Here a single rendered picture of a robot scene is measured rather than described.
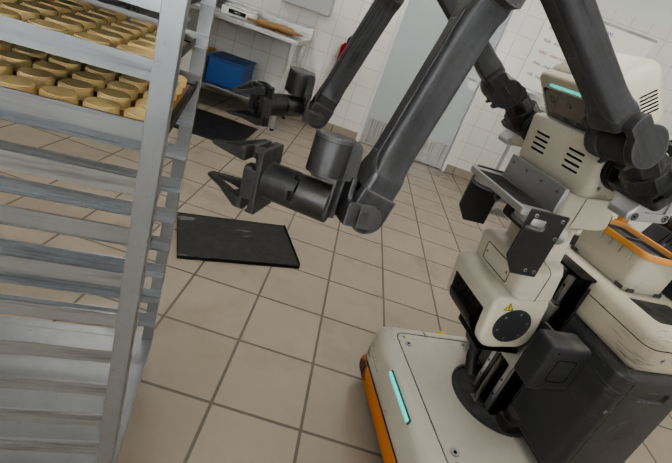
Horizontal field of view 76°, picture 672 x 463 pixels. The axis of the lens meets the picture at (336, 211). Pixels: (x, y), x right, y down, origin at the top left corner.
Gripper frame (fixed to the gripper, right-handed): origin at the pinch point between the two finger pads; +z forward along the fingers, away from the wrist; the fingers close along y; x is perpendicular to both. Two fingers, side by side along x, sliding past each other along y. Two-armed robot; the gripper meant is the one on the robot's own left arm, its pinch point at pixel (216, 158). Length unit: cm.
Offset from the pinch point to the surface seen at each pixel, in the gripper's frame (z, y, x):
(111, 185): 12.3, -7.2, 7.8
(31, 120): 57, -15, -15
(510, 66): -52, 21, -454
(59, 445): 19, -68, 11
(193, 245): 65, -92, -100
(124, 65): 11.5, 11.0, 7.4
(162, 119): 4.9, 5.6, 7.1
